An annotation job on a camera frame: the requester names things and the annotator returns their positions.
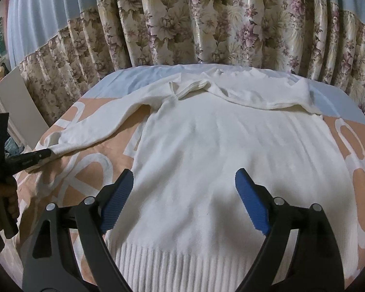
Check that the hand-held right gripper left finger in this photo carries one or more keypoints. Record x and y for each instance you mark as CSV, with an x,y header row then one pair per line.
x,y
117,202

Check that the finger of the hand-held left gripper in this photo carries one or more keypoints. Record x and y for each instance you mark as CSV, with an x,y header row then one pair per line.
x,y
33,158

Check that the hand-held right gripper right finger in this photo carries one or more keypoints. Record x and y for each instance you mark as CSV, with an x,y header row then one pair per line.
x,y
249,202

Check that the white knit sweater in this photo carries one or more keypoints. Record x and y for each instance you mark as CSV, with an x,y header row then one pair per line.
x,y
200,158

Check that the teal cloth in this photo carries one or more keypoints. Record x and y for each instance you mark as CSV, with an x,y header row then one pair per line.
x,y
13,147

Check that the white board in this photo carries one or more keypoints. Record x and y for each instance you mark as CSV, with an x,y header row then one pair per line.
x,y
18,109

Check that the peach and white printed blanket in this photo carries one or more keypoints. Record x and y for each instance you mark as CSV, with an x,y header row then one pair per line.
x,y
109,146

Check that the yellow plush toy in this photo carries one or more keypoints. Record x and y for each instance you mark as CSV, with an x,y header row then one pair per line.
x,y
0,72

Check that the floral curtain with blue top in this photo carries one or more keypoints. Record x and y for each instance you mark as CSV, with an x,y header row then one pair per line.
x,y
219,30

